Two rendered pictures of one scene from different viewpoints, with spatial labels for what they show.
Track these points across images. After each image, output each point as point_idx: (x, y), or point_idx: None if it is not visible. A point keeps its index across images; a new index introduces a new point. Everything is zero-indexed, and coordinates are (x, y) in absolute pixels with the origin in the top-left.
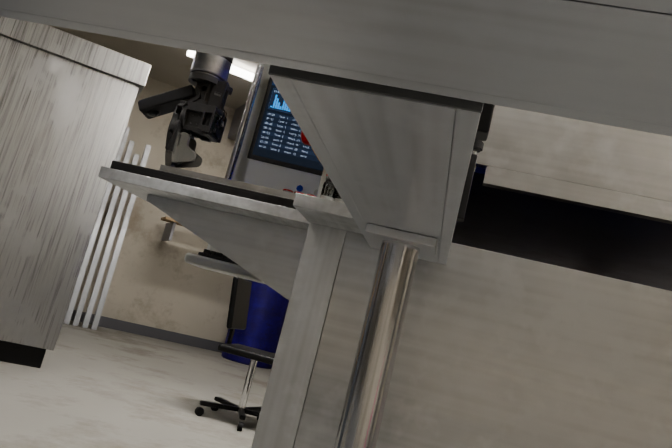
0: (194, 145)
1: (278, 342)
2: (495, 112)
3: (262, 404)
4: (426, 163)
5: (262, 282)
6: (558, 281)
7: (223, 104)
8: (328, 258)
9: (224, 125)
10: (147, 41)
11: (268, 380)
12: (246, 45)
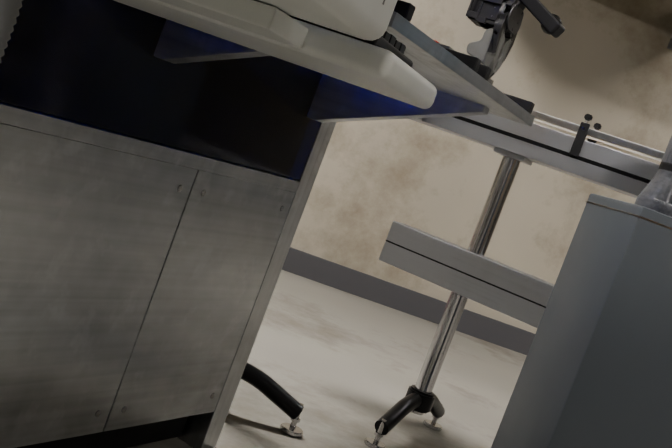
0: (485, 34)
1: (322, 158)
2: None
3: (306, 201)
4: None
5: (229, 36)
6: None
7: None
8: None
9: None
10: (446, 129)
11: (312, 185)
12: (427, 123)
